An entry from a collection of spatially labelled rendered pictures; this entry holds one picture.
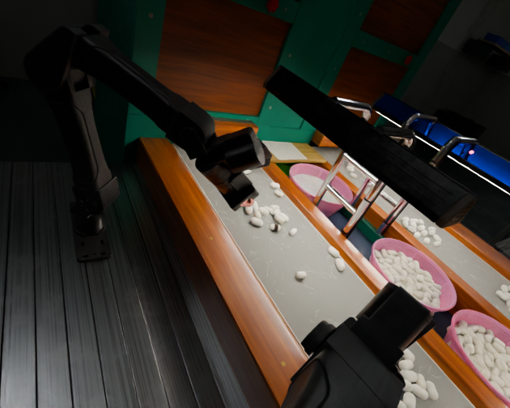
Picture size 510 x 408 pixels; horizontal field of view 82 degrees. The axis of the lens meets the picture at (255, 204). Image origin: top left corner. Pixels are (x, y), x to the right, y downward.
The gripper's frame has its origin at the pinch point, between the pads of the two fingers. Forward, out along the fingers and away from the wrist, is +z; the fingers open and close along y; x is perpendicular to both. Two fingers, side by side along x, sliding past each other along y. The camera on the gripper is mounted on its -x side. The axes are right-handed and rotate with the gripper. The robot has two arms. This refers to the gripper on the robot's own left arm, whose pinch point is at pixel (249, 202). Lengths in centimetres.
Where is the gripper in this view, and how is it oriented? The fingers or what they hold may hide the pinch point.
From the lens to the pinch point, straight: 71.6
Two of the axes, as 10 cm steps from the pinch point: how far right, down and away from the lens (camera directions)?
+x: -7.7, 6.3, 0.5
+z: 4.0, 4.3, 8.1
